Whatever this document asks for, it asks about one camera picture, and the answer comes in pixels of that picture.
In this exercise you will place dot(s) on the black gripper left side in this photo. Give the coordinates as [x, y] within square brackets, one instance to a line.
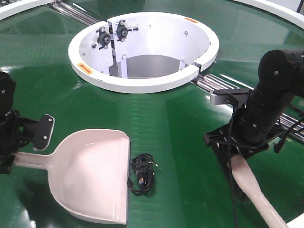
[10, 139]

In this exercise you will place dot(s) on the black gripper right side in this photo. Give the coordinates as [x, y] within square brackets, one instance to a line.
[225, 147]

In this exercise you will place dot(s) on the beige brush with black bristles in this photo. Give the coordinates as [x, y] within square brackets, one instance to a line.
[244, 184]

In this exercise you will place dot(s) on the beige plastic dustpan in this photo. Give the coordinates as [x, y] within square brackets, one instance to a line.
[87, 174]

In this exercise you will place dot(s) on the yellow arrow sticker front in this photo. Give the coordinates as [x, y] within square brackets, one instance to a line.
[85, 68]

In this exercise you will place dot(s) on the white outer rim left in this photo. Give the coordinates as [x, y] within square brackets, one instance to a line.
[20, 6]

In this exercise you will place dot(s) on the white rim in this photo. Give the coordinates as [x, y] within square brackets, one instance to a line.
[20, 6]
[278, 10]

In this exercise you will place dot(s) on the orange arrow sticker back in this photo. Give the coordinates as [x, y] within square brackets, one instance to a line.
[191, 20]

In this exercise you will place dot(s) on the steel rollers back left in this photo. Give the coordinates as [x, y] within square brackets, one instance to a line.
[74, 12]

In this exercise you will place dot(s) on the white outer rim right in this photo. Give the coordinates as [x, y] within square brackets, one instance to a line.
[278, 10]

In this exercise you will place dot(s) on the black wrist camera left side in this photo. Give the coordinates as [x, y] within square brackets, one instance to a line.
[37, 132]

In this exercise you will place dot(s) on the silver wrist camera right side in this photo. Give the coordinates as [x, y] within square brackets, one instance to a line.
[236, 96]

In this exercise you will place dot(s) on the left black bearing mount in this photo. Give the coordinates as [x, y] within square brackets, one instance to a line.
[103, 39]

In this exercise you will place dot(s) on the black bearing mount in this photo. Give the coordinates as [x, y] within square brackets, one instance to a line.
[122, 30]
[103, 39]

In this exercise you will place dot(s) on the right black bearing mount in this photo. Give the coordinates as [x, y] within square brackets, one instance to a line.
[122, 30]

